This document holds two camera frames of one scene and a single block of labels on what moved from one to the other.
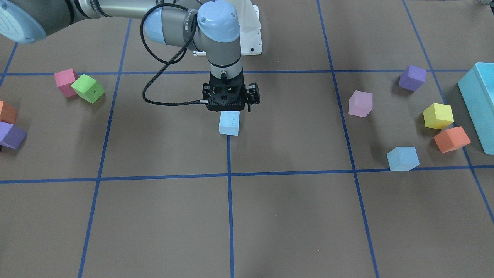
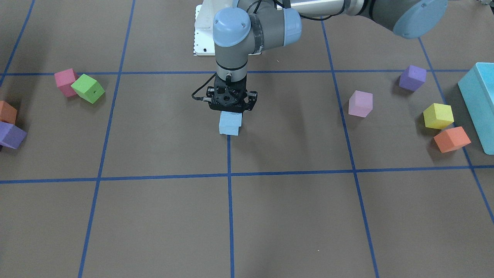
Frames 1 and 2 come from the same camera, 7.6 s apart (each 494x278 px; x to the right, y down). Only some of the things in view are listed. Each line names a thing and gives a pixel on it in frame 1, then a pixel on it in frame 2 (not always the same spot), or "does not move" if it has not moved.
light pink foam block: [360, 104] does not move
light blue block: [229, 122] does not move
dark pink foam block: [64, 80] does not move
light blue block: [403, 158] → [230, 122]
